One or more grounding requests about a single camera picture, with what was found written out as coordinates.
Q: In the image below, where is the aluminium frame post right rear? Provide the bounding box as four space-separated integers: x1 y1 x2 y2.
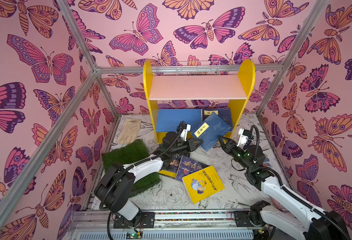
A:
256 0 329 117

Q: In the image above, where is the beige cloth glove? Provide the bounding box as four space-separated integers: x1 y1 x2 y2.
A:
117 118 141 145

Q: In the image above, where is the purple cover book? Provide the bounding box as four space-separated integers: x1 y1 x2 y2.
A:
175 156 208 182

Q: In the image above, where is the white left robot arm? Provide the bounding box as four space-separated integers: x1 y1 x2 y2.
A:
94 132 204 223

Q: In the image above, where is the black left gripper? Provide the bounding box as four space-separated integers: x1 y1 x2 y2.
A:
167 139 203 159

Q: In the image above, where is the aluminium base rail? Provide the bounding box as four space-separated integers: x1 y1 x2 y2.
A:
64 209 277 240

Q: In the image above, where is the yellow wooden bookshelf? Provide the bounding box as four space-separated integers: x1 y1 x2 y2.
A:
143 60 256 144

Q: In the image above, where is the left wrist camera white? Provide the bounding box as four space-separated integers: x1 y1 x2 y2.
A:
178 121 191 142

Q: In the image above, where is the small green circuit board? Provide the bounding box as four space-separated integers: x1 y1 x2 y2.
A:
126 232 142 240

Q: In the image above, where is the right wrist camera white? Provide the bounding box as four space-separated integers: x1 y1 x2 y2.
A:
237 129 254 151

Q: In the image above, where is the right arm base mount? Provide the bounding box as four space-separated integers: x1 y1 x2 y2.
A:
231 201 271 227

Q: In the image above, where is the green artificial grass mat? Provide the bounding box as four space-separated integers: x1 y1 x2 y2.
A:
101 138 162 199

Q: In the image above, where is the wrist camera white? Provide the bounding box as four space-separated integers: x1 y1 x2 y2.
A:
237 129 254 151
178 121 191 142

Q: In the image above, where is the dark portrait cover book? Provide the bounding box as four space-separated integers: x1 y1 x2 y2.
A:
158 155 182 179

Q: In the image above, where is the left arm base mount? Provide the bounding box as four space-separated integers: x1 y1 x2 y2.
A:
113 210 155 229

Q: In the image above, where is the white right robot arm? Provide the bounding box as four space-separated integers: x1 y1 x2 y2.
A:
219 136 350 240

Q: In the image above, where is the yellow cartoon cover book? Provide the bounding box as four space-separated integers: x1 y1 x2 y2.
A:
182 166 225 204

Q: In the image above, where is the navy book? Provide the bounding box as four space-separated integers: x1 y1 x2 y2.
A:
203 108 233 128
192 113 232 152

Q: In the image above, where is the clear wire rack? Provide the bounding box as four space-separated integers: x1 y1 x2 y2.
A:
176 61 221 76

